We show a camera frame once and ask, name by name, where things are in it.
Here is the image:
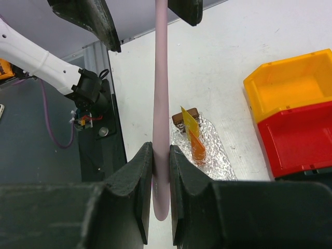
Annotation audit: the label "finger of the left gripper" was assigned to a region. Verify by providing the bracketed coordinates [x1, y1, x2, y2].
[48, 0, 121, 52]
[168, 0, 203, 26]

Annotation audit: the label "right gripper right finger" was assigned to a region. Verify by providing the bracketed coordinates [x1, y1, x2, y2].
[170, 145, 331, 248]

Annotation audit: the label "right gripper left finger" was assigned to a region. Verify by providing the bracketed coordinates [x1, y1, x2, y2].
[1, 142, 153, 248]

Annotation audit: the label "pink toothbrush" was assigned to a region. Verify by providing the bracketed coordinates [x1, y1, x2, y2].
[153, 1, 170, 221]

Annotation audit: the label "yellow toothpaste tube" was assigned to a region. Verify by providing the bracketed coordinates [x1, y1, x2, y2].
[181, 106, 200, 140]

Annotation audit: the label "clear toothbrush holder brown ends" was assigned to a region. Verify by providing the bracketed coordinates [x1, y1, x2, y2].
[172, 107, 200, 133]

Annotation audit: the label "black plastic bin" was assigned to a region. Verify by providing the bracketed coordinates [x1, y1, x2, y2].
[275, 167, 331, 184]

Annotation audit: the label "orange toothpaste tube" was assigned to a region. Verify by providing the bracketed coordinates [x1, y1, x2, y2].
[189, 130, 206, 166]

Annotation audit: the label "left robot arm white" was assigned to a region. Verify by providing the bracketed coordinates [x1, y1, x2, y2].
[1, 1, 203, 116]

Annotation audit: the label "clear textured oval tray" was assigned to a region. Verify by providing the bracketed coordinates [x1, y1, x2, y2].
[171, 113, 237, 181]

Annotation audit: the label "red plastic bin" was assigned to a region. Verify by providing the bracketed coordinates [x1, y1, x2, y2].
[258, 102, 331, 178]

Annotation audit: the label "yellow plastic bin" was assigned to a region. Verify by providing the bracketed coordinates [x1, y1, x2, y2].
[243, 49, 331, 123]

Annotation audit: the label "aluminium frame rail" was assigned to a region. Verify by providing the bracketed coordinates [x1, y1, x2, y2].
[81, 35, 156, 78]

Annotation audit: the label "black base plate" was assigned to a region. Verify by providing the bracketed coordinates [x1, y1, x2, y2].
[78, 79, 127, 182]

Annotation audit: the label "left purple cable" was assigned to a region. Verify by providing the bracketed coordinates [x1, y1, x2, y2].
[0, 14, 77, 150]

